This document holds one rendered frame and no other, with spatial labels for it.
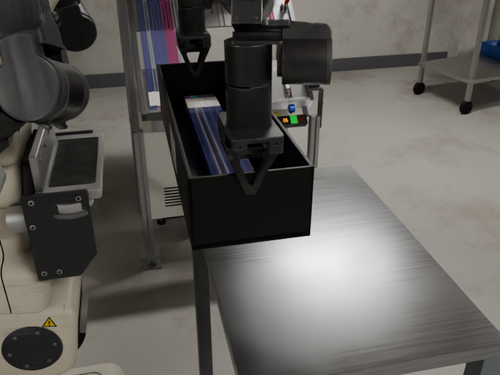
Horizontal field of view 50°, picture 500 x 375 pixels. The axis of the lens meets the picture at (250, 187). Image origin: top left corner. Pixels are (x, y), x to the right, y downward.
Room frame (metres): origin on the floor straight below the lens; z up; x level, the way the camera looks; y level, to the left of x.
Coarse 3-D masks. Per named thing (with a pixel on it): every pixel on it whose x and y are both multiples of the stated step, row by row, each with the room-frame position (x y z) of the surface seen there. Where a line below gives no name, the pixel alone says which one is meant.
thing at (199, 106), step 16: (192, 96) 1.16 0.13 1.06; (208, 96) 1.16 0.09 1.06; (192, 112) 1.05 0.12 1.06; (208, 112) 1.05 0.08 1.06; (192, 128) 1.02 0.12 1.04; (208, 128) 0.97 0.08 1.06; (208, 144) 0.89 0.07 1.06; (208, 160) 0.82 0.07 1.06; (224, 160) 0.82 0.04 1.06; (240, 160) 0.82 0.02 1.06
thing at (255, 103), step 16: (240, 96) 0.62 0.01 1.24; (256, 96) 0.62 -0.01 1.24; (224, 112) 0.69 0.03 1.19; (240, 112) 0.62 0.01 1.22; (256, 112) 0.62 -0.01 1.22; (224, 128) 0.63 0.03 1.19; (240, 128) 0.62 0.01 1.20; (256, 128) 0.62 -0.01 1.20; (272, 128) 0.63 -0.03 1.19; (240, 144) 0.59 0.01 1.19; (272, 144) 0.60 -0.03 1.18
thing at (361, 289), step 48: (336, 192) 1.19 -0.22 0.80; (288, 240) 0.97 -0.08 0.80; (336, 240) 0.97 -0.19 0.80; (384, 240) 0.97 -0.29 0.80; (240, 288) 0.81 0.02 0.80; (288, 288) 0.81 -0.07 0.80; (336, 288) 0.81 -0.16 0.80; (384, 288) 0.81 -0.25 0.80; (432, 288) 0.81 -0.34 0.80; (240, 336) 0.68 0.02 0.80; (288, 336) 0.68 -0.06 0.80; (336, 336) 0.68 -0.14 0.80; (384, 336) 0.68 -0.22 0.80; (432, 336) 0.68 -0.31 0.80; (480, 336) 0.68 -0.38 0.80
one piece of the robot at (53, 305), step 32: (0, 160) 0.71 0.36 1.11; (32, 192) 0.78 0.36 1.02; (0, 224) 0.77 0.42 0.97; (0, 256) 0.77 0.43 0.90; (32, 256) 0.78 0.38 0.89; (0, 288) 0.73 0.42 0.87; (32, 288) 0.74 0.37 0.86; (64, 288) 0.81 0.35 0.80; (0, 320) 0.72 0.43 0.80; (32, 320) 0.73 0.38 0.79; (64, 320) 0.75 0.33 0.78; (0, 352) 0.72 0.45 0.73; (32, 352) 0.73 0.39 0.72; (64, 352) 0.74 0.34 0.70
